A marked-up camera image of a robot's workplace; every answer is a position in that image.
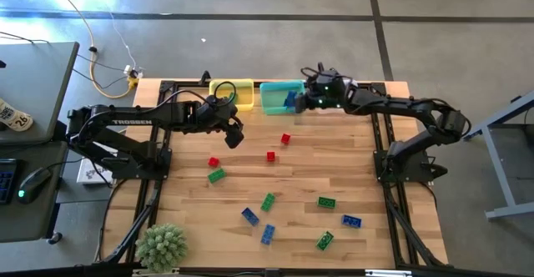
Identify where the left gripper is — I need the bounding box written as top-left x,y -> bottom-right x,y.
199,97 -> 245,135

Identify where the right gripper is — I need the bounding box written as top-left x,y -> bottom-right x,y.
295,69 -> 349,115

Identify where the blue toy building block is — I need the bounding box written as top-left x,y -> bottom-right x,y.
260,224 -> 276,245
283,90 -> 300,110
340,214 -> 363,229
240,207 -> 260,227

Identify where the yellow plastic bin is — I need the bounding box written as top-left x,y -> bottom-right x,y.
209,78 -> 255,113

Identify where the teal plastic bin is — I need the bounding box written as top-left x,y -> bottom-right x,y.
259,79 -> 308,116

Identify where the white power adapter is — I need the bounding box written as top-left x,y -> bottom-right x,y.
123,63 -> 145,78

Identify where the green spiky artificial plant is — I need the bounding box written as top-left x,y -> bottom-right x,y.
134,223 -> 189,274

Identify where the white printed box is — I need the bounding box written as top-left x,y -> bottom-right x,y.
77,158 -> 114,185

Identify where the silver metal bar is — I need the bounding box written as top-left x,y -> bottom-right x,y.
365,269 -> 414,277

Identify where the grey desk top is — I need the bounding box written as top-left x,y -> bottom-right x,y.
0,41 -> 80,147

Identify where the black computer mouse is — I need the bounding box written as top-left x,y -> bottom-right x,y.
16,166 -> 53,205

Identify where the white printed object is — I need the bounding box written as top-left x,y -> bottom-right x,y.
0,97 -> 34,133

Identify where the dark grey desk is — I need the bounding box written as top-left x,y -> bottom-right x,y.
0,141 -> 70,244

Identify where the black keyboard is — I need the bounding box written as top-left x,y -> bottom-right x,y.
0,158 -> 18,206

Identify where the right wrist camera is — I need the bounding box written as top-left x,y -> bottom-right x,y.
315,68 -> 340,87

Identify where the black aluminium table frame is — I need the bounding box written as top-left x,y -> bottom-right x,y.
93,71 -> 450,277

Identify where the yellow cable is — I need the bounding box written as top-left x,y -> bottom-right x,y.
44,0 -> 139,100

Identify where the white cable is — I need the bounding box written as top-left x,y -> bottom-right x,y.
108,12 -> 139,72

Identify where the black floor cable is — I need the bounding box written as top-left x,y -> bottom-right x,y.
73,45 -> 128,91

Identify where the grey metal table frame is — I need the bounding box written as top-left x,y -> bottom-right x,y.
458,88 -> 534,222

